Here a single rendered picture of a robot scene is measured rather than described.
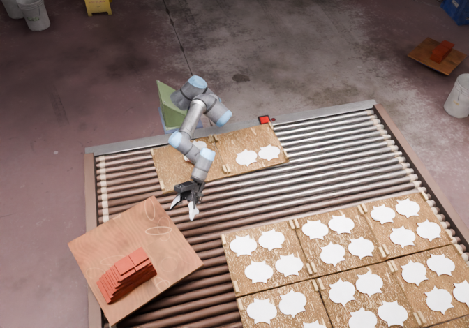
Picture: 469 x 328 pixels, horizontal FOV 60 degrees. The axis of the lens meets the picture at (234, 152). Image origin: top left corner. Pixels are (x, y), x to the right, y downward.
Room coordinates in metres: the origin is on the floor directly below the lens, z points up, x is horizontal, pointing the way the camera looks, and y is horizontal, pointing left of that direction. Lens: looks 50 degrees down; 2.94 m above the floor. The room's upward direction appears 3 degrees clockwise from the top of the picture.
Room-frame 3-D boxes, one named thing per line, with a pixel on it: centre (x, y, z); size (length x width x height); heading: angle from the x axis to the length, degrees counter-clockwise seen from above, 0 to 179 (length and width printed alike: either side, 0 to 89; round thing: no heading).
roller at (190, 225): (1.27, -0.22, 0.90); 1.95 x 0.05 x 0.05; 106
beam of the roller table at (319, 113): (1.92, -0.03, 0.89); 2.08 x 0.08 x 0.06; 106
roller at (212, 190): (1.47, -0.17, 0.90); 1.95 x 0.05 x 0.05; 106
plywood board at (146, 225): (0.89, 0.48, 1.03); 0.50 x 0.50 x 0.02; 39
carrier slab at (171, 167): (1.56, 0.29, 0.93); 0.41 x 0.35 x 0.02; 112
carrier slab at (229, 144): (1.71, -0.10, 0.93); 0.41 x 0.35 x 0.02; 110
